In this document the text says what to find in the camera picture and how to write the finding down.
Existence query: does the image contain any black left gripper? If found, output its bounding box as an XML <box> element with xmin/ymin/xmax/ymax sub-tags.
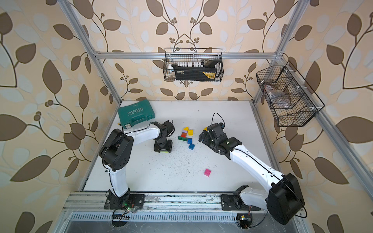
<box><xmin>158</xmin><ymin>139</ymin><xmax>177</xmax><ymax>153</ymax></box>

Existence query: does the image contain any pink lego brick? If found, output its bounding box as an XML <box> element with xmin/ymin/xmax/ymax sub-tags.
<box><xmin>204</xmin><ymin>169</ymin><xmax>211</xmax><ymax>177</ymax></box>

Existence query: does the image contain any dark green long lego brick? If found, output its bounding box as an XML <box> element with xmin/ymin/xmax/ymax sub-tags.
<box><xmin>178</xmin><ymin>136</ymin><xmax>188</xmax><ymax>142</ymax></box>

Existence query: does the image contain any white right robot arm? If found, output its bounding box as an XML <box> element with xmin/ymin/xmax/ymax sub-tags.
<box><xmin>198</xmin><ymin>123</ymin><xmax>305</xmax><ymax>225</ymax></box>

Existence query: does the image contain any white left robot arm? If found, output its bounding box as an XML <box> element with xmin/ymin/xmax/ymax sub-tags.
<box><xmin>99</xmin><ymin>120</ymin><xmax>175</xmax><ymax>210</ymax></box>

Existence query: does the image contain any green plastic tool case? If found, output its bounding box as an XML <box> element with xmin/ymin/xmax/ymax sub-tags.
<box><xmin>118</xmin><ymin>100</ymin><xmax>155</xmax><ymax>129</ymax></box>

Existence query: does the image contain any black battery charger in basket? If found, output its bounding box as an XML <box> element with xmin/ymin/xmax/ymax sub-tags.
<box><xmin>163</xmin><ymin>59</ymin><xmax>224</xmax><ymax>82</ymax></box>

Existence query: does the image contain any plastic bag in basket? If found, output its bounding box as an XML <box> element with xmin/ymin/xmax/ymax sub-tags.
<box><xmin>264</xmin><ymin>84</ymin><xmax>290</xmax><ymax>105</ymax></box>

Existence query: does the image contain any black wire basket back wall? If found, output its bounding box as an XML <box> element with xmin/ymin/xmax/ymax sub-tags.
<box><xmin>163</xmin><ymin>47</ymin><xmax>224</xmax><ymax>82</ymax></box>

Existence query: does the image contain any black wire basket wall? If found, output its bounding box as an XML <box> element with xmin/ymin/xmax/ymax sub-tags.
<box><xmin>256</xmin><ymin>61</ymin><xmax>325</xmax><ymax>127</ymax></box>
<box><xmin>163</xmin><ymin>47</ymin><xmax>224</xmax><ymax>82</ymax></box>

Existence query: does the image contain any black wire basket right wall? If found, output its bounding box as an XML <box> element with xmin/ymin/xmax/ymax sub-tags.
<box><xmin>256</xmin><ymin>61</ymin><xmax>325</xmax><ymax>127</ymax></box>

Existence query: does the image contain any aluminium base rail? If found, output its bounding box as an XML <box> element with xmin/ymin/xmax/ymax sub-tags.
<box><xmin>62</xmin><ymin>192</ymin><xmax>273</xmax><ymax>224</ymax></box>

